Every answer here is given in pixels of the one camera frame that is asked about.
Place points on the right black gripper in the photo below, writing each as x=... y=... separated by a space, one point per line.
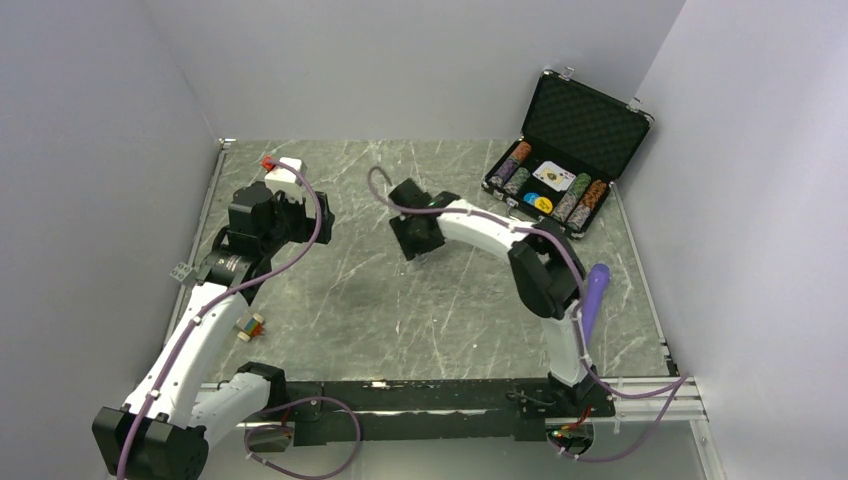
x=400 y=225

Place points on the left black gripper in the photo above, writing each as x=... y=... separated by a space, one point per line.
x=306 y=224

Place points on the blue round button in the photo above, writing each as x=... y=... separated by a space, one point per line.
x=530 y=198

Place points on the yellow round button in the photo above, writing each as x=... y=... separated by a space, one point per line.
x=544 y=205

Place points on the black aluminium poker case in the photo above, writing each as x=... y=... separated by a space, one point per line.
x=582 y=130

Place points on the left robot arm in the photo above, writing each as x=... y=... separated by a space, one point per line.
x=164 y=430

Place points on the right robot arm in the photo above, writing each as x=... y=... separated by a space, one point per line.
x=550 y=279

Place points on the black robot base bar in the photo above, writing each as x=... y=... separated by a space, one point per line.
x=523 y=409

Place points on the colourful wooden toy block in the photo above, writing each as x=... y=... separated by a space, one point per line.
x=250 y=326

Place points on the grey lego brick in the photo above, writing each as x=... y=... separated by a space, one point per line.
x=185 y=274

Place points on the purple orange chip row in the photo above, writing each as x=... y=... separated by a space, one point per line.
x=511 y=164

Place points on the ace of spades card deck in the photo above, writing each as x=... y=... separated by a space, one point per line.
x=554 y=176

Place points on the green purple chip row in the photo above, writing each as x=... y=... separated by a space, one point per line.
x=571 y=197

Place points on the orange black chip row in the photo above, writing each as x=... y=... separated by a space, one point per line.
x=594 y=194

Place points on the purple cylinder tool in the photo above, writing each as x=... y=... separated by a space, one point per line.
x=597 y=283

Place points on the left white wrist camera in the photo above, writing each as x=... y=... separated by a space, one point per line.
x=283 y=181

